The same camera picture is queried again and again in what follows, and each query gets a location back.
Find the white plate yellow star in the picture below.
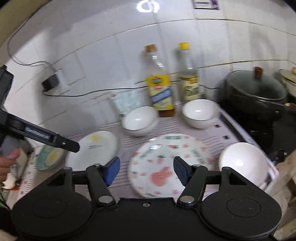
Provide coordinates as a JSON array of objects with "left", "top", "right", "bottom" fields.
[{"left": 65, "top": 131, "right": 120, "bottom": 171}]

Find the teal egg pattern plate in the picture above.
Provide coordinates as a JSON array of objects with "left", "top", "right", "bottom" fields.
[{"left": 36, "top": 145, "right": 66, "bottom": 171}]

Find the pink floral white plate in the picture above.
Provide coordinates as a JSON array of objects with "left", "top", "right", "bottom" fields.
[{"left": 128, "top": 133, "right": 215, "bottom": 199}]

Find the white bowl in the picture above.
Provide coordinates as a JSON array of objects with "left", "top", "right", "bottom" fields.
[
  {"left": 121, "top": 106, "right": 159, "bottom": 137},
  {"left": 218, "top": 142, "right": 268, "bottom": 187},
  {"left": 182, "top": 99, "right": 221, "bottom": 130}
]

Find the person's left hand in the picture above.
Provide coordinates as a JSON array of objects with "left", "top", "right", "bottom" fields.
[{"left": 0, "top": 147, "right": 21, "bottom": 182}]

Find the striped grey table mat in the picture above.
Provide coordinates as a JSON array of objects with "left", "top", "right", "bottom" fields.
[{"left": 6, "top": 97, "right": 280, "bottom": 209}]

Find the black power adapter plug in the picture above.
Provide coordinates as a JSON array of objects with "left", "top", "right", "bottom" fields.
[{"left": 42, "top": 74, "right": 59, "bottom": 92}]

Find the white seasoning bag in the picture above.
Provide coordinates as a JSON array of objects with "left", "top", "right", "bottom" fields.
[{"left": 109, "top": 90, "right": 152, "bottom": 118}]

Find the black wok with glass lid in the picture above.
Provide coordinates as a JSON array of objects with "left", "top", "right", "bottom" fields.
[{"left": 222, "top": 67, "right": 295, "bottom": 132}]

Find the clear vinegar bottle green label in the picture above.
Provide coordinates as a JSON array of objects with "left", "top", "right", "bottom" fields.
[{"left": 179, "top": 42, "right": 200, "bottom": 102}]

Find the yellow label oil bottle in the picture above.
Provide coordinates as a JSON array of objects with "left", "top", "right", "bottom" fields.
[{"left": 144, "top": 44, "right": 175, "bottom": 118}]

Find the pot with beige lid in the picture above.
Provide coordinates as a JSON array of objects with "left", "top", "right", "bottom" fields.
[{"left": 279, "top": 67, "right": 296, "bottom": 97}]

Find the black power cable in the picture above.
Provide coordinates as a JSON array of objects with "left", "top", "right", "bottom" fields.
[{"left": 6, "top": 14, "right": 223, "bottom": 98}]

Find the blue white wall sticker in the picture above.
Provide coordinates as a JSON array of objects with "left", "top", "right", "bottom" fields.
[{"left": 193, "top": 0, "right": 219, "bottom": 10}]

